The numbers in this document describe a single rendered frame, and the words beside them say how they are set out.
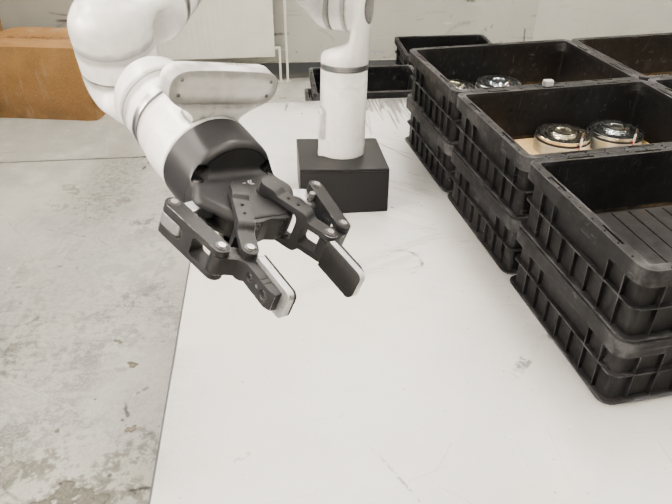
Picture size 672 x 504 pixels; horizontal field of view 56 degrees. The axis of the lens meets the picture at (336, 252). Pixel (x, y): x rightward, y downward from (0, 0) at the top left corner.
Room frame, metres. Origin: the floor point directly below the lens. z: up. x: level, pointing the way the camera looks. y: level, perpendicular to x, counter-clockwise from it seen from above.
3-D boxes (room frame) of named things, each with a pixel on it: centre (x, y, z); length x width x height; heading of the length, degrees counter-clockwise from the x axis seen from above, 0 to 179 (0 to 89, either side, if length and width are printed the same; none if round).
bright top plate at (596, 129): (1.15, -0.54, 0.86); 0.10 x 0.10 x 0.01
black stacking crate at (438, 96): (1.35, -0.39, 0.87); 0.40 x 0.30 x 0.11; 102
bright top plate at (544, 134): (1.13, -0.44, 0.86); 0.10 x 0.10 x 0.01
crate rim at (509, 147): (1.05, -0.45, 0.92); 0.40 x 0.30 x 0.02; 102
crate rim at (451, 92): (1.35, -0.39, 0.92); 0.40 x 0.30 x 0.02; 102
